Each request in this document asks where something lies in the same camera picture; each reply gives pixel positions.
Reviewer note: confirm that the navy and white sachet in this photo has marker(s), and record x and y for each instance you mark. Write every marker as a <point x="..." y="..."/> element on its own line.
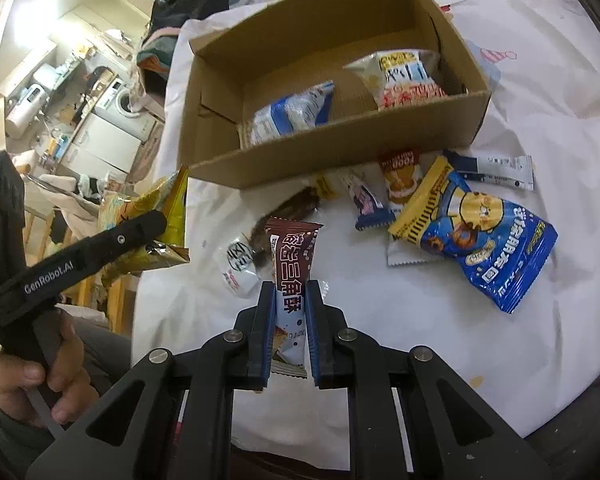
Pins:
<point x="500" y="169"/>

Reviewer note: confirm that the small yellow striped packet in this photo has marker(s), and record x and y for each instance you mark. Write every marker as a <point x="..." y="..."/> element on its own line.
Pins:
<point x="325" y="187"/>

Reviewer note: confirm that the yellow snack packet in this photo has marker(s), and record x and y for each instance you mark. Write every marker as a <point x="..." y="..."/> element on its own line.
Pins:
<point x="172" y="205"/>

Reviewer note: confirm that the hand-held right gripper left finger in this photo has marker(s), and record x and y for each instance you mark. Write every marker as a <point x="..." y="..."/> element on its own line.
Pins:
<point x="266" y="340"/>

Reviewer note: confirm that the purple and white snack bar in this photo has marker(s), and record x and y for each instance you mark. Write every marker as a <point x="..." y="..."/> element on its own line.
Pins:
<point x="367" y="202"/>

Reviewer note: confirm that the pile of clothes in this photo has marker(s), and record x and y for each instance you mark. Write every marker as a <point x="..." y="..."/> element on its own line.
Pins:
<point x="155" y="60"/>

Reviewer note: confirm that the round white snack packet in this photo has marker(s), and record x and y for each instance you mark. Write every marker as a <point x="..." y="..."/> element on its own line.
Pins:
<point x="240" y="262"/>

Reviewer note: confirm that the white water heater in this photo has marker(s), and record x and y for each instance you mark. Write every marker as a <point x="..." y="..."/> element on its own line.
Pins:
<point x="25" y="110"/>

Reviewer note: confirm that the orange and silver chip bag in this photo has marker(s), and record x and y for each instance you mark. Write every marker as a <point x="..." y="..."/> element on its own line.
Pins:
<point x="405" y="85"/>

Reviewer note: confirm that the brown and white snack bar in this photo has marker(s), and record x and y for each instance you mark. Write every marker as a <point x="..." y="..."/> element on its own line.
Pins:
<point x="292" y="260"/>

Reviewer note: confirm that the dark brown snack packet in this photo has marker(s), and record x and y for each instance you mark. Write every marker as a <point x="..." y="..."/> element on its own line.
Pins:
<point x="292" y="205"/>

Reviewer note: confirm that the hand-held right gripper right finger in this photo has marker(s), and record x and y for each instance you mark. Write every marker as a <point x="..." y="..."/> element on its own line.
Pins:
<point x="315" y="340"/>

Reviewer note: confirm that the blue and white snack packet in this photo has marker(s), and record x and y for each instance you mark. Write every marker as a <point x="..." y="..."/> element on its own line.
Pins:
<point x="290" y="110"/>

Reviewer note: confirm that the white base cabinet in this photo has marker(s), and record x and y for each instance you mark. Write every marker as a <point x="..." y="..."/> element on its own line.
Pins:
<point x="110" y="140"/>

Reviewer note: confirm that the person's left hand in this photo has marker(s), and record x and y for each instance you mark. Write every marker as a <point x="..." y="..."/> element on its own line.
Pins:
<point x="67" y="375"/>

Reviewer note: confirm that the small orange snack packet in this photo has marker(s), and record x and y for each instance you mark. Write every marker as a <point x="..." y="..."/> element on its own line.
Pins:
<point x="400" y="180"/>

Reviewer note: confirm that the blue and yellow snack bag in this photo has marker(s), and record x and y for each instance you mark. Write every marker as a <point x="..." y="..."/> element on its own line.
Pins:
<point x="480" y="240"/>

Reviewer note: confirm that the brown cardboard box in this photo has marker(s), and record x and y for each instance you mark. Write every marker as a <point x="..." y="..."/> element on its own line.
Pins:
<point x="330" y="157"/>

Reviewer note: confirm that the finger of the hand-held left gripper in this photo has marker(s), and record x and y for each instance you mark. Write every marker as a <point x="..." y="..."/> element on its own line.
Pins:
<point x="135" y="230"/>

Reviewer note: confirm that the white washing machine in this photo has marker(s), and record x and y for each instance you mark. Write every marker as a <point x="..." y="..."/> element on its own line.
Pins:
<point x="122" y="100"/>

